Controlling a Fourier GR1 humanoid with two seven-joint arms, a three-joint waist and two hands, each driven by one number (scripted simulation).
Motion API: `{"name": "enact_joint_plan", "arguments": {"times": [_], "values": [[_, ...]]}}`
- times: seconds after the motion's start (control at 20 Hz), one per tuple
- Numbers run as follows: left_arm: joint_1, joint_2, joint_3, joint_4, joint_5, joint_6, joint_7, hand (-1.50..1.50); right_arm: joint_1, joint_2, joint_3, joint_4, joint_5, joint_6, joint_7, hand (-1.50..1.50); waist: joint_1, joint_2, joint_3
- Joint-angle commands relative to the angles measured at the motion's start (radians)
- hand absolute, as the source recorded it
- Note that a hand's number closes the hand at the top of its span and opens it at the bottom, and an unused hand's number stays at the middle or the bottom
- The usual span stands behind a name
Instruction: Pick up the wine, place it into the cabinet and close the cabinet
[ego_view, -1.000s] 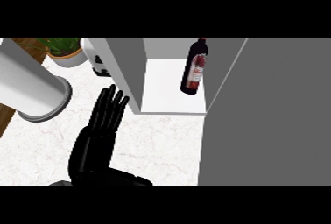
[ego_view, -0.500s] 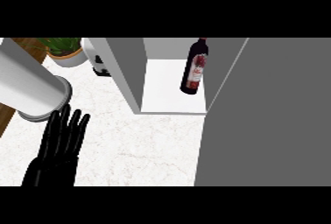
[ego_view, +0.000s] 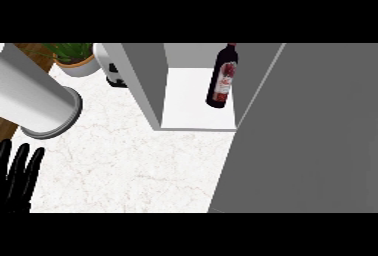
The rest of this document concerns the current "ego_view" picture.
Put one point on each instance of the white cylinder with grey rim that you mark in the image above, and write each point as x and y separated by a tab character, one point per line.
29	100

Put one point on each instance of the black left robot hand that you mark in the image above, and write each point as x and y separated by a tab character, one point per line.
18	186

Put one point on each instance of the large grey cabinet door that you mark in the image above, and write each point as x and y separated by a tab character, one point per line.
310	140

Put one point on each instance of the dark red wine bottle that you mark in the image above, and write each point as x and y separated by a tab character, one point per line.
221	83

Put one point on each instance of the green potted plant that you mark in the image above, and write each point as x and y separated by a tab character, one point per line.
74	58

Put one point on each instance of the grey open cabinet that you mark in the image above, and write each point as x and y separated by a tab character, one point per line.
193	100

